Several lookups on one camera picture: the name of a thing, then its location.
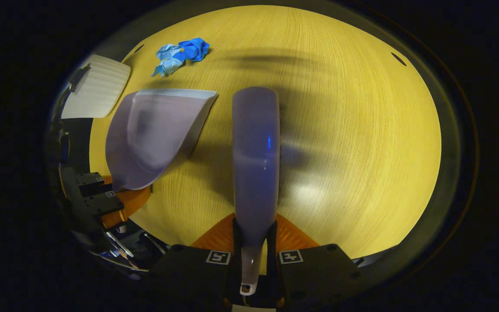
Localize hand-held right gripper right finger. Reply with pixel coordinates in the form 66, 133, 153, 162
267, 212, 362, 312

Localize small grey dustpan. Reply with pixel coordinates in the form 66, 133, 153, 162
105, 88, 219, 192

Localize blue paper trash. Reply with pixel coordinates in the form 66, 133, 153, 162
152, 37, 211, 78

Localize white ribbed garbage bin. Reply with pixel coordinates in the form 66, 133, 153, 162
61, 54, 132, 120

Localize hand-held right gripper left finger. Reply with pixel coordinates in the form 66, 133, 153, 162
150, 212, 243, 312

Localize small grey broom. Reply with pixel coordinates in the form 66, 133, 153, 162
231, 86, 281, 296

